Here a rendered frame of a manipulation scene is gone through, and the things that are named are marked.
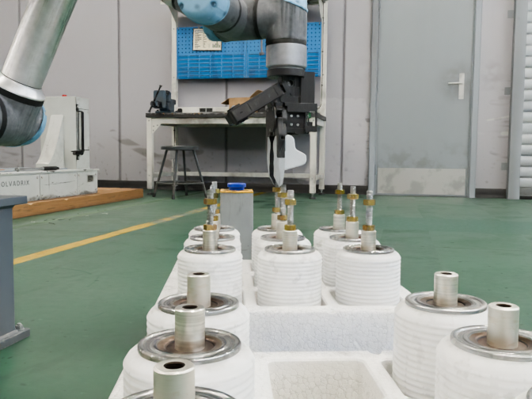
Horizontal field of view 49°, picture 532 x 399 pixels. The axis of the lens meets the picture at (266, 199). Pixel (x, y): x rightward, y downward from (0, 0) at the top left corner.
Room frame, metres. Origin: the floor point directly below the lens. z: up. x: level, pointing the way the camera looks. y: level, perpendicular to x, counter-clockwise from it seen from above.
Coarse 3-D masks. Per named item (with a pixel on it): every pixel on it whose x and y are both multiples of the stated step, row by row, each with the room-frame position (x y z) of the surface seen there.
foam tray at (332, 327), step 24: (168, 288) 0.90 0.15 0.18; (264, 312) 0.78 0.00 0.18; (288, 312) 0.78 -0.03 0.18; (312, 312) 0.78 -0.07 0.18; (336, 312) 0.78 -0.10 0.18; (360, 312) 0.79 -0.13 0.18; (384, 312) 0.79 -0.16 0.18; (264, 336) 0.78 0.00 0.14; (288, 336) 0.78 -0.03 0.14; (312, 336) 0.78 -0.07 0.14; (336, 336) 0.78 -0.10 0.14; (360, 336) 0.79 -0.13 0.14; (384, 336) 0.79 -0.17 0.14
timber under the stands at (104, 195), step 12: (108, 192) 4.53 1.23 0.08; (120, 192) 4.69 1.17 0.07; (132, 192) 4.90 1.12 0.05; (24, 204) 3.47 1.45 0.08; (36, 204) 3.59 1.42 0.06; (48, 204) 3.71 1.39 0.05; (60, 204) 3.84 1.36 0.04; (72, 204) 3.99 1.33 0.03; (84, 204) 4.14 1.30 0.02; (96, 204) 4.30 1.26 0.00; (24, 216) 3.47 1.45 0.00
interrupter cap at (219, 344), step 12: (156, 336) 0.43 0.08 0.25; (168, 336) 0.43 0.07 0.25; (216, 336) 0.43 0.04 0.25; (228, 336) 0.44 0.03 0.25; (144, 348) 0.40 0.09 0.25; (156, 348) 0.40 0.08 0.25; (168, 348) 0.41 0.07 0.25; (204, 348) 0.42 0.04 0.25; (216, 348) 0.41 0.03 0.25; (228, 348) 0.41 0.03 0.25; (240, 348) 0.41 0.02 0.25; (156, 360) 0.39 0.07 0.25; (192, 360) 0.38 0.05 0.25; (204, 360) 0.38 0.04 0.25; (216, 360) 0.39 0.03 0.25
